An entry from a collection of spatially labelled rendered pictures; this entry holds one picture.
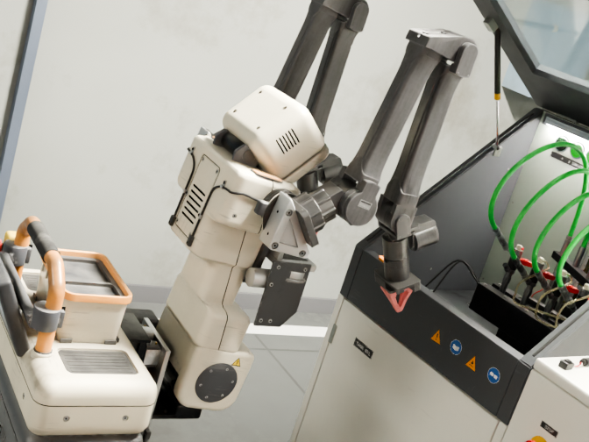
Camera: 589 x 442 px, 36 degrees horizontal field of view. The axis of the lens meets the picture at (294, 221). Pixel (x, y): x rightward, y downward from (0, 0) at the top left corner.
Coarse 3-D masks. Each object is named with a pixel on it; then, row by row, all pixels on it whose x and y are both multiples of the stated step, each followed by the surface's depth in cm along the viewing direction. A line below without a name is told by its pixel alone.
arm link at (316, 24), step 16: (320, 0) 216; (336, 0) 215; (352, 0) 217; (320, 16) 216; (336, 16) 218; (304, 32) 218; (320, 32) 218; (304, 48) 218; (288, 64) 220; (304, 64) 220; (288, 80) 219; (304, 80) 222
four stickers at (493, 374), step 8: (432, 336) 236; (440, 336) 234; (440, 344) 234; (456, 344) 230; (456, 352) 230; (472, 360) 225; (472, 368) 225; (496, 368) 219; (488, 376) 221; (496, 376) 219; (496, 384) 219
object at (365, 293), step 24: (360, 264) 261; (360, 288) 260; (384, 312) 252; (408, 312) 244; (432, 312) 237; (456, 312) 232; (408, 336) 243; (456, 336) 230; (480, 336) 224; (432, 360) 236; (456, 360) 229; (480, 360) 223; (504, 360) 217; (456, 384) 229; (480, 384) 223; (504, 384) 217
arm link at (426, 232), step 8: (400, 216) 194; (424, 216) 203; (400, 224) 194; (408, 224) 196; (416, 224) 200; (424, 224) 201; (432, 224) 202; (392, 232) 198; (400, 232) 195; (408, 232) 196; (416, 232) 200; (424, 232) 201; (432, 232) 202; (416, 240) 200; (424, 240) 201; (432, 240) 202; (416, 248) 202
